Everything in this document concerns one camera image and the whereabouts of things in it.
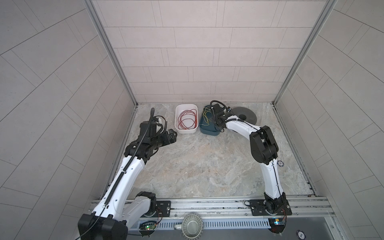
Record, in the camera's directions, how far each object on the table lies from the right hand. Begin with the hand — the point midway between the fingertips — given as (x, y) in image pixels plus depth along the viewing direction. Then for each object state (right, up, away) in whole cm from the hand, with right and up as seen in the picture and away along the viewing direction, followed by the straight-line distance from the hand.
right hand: (212, 119), depth 101 cm
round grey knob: (-12, -47, -35) cm, 60 cm away
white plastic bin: (-23, +8, +4) cm, 25 cm away
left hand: (-22, -7, -25) cm, 34 cm away
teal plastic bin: (-3, -5, +1) cm, 6 cm away
